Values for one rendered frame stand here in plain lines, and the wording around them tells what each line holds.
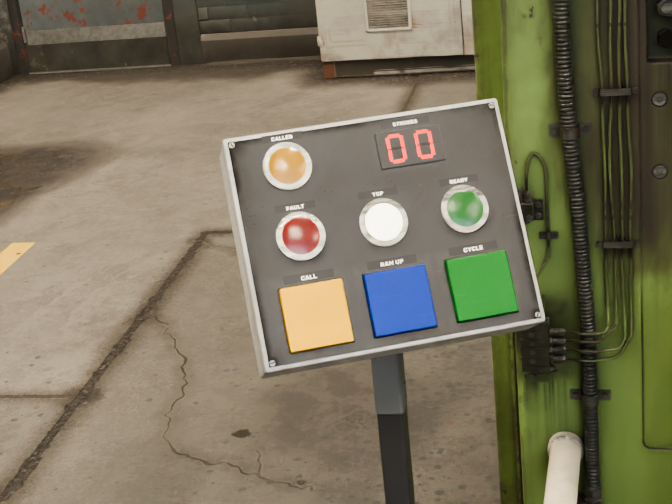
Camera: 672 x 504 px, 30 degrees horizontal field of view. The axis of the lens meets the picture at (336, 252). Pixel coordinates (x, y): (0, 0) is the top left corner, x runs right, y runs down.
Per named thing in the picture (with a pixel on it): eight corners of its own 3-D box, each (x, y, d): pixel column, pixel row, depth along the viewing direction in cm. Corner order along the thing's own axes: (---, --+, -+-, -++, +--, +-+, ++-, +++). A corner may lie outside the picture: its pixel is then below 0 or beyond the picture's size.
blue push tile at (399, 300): (438, 326, 145) (425, 263, 147) (375, 337, 144) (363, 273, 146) (434, 327, 147) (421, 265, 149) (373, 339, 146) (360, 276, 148)
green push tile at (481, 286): (519, 311, 147) (506, 249, 148) (458, 322, 146) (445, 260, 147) (515, 313, 149) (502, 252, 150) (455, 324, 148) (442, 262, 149)
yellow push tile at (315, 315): (354, 341, 144) (342, 277, 145) (290, 352, 143) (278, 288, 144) (352, 342, 146) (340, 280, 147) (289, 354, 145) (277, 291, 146)
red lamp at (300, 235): (319, 257, 145) (315, 222, 143) (280, 258, 146) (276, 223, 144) (325, 248, 148) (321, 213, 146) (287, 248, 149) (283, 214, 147)
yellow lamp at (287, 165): (305, 187, 146) (301, 151, 145) (267, 188, 147) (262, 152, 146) (311, 178, 149) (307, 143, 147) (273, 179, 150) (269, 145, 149)
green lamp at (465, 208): (483, 229, 148) (481, 195, 147) (444, 230, 149) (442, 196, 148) (486, 220, 151) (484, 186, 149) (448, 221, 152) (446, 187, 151)
